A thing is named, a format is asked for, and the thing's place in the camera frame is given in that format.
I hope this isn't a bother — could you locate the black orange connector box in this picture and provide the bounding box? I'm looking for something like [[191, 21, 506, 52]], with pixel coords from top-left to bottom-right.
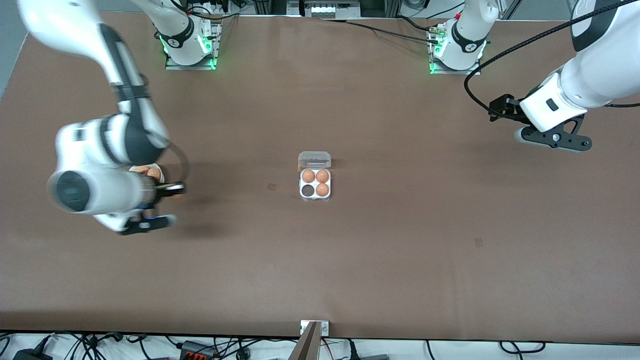
[[180, 340, 218, 360]]

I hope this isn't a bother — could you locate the black tangled floor cable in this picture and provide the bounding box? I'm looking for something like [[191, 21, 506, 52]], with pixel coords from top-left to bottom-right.
[[50, 332, 123, 360]]

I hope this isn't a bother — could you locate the black looped floor cable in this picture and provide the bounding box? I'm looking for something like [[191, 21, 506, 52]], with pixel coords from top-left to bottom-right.
[[500, 341, 547, 355]]

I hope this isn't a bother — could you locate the white ceramic bowl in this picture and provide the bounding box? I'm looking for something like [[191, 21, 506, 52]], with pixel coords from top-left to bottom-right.
[[129, 163, 166, 184]]

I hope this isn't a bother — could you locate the grey camera pole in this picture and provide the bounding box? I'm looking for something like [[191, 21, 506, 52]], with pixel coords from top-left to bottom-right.
[[289, 322, 321, 360]]

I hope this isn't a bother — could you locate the clear plastic egg carton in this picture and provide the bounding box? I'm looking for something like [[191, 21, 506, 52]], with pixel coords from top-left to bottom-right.
[[297, 151, 333, 203]]

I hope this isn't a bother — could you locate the white terminal block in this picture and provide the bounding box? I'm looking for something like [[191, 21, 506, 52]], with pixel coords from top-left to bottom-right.
[[305, 1, 362, 20]]

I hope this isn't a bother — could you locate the metal table clamp bracket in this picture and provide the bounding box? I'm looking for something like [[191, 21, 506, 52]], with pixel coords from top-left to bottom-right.
[[300, 320, 330, 337]]

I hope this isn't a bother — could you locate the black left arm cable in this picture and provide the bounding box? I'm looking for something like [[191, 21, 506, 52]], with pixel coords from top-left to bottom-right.
[[464, 0, 628, 117]]

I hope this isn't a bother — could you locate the long black table cable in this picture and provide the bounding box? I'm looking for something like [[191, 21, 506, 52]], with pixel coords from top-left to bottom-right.
[[322, 19, 441, 43]]

